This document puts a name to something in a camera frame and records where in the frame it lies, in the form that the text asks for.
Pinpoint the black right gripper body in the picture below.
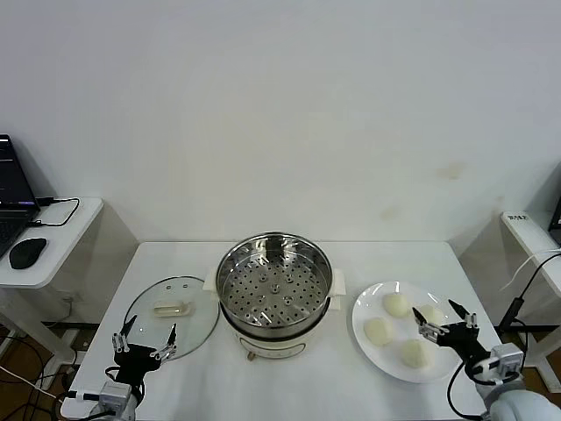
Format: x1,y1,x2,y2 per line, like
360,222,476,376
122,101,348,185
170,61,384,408
437,319,492,365

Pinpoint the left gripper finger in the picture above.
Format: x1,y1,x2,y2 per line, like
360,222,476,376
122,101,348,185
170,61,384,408
111,314,138,354
149,323,178,363

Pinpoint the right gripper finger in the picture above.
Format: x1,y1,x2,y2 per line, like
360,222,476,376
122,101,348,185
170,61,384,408
411,306,444,346
448,299,479,330

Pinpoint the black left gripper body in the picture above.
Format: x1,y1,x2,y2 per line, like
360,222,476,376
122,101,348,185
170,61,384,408
112,344,157,387

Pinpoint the white steamed baozi bun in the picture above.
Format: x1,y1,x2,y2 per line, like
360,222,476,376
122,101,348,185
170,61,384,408
383,292,411,317
363,318,394,347
399,339,435,368
414,304,446,328

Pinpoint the glass pot lid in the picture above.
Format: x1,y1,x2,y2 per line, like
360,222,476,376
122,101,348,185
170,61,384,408
122,275,220,362

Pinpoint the stainless steel steamer basket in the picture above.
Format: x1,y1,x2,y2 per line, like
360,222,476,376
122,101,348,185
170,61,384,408
216,231,333,330

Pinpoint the white round plate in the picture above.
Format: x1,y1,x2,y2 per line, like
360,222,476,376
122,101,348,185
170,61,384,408
350,280,464,384

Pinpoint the cream electric cooking pot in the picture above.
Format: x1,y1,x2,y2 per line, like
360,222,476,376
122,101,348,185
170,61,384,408
202,266,347,363

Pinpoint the white side table with laptop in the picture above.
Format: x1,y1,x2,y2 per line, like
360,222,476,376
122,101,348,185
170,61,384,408
0,196,138,365

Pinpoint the black box on side table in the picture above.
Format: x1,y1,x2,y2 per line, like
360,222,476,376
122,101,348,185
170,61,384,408
548,209,561,246

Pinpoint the black computer mouse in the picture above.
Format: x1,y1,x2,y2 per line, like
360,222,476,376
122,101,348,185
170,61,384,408
8,237,47,270

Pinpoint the black laptop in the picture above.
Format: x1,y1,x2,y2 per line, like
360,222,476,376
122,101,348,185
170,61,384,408
0,133,42,260

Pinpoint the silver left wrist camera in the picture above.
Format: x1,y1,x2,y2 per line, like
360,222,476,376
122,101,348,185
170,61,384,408
99,380,132,409

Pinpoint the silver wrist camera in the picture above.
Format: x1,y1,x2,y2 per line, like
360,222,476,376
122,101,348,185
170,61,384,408
490,344,525,378
99,380,132,409

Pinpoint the black cable with adapter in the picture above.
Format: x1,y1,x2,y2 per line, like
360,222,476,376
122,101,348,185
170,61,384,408
497,252,561,334

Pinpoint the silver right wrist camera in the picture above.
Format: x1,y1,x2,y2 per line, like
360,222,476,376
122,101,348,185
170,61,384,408
490,344,525,378

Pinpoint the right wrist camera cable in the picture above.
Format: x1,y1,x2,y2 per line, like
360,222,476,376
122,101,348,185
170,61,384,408
445,362,492,420

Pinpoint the white floor cable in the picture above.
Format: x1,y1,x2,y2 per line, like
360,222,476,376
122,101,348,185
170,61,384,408
0,365,65,401

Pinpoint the black laptop usb cable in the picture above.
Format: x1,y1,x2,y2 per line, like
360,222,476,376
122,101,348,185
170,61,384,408
25,196,82,228

